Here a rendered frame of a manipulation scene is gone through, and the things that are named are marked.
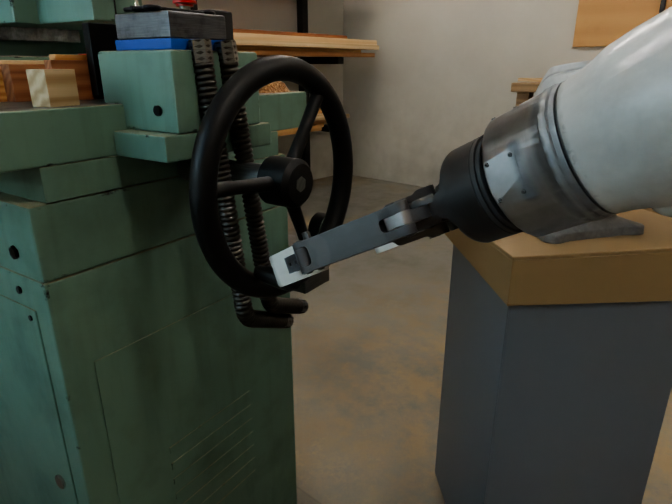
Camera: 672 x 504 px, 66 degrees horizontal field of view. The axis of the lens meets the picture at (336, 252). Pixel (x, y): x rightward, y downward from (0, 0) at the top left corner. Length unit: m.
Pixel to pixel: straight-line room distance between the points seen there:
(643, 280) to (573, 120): 0.61
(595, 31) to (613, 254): 2.96
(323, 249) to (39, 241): 0.37
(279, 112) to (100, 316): 0.43
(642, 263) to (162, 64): 0.72
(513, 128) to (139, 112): 0.46
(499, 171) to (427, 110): 3.91
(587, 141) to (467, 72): 3.78
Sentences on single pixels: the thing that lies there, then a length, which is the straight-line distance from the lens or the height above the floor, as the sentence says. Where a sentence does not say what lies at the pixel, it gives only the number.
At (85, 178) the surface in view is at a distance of 0.67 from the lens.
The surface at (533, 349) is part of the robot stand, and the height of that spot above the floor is 0.52.
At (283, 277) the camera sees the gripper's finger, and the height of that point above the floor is 0.76.
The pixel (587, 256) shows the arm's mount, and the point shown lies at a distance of 0.85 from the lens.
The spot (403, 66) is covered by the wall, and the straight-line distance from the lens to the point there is 4.37.
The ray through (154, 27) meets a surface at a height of 0.98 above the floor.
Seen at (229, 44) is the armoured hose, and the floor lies 0.97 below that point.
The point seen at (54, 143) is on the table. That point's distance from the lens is 0.65.
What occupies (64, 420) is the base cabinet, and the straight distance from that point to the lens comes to 0.78.
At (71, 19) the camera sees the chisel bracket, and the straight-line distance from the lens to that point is 0.87.
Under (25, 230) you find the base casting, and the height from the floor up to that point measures 0.77.
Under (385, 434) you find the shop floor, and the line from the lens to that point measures 1.50.
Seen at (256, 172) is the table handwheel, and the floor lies 0.82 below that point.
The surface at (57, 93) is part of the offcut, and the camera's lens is 0.67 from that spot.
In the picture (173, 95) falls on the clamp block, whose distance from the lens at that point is 0.62.
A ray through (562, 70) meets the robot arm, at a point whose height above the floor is 0.94.
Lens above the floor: 0.94
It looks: 20 degrees down
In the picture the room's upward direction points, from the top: straight up
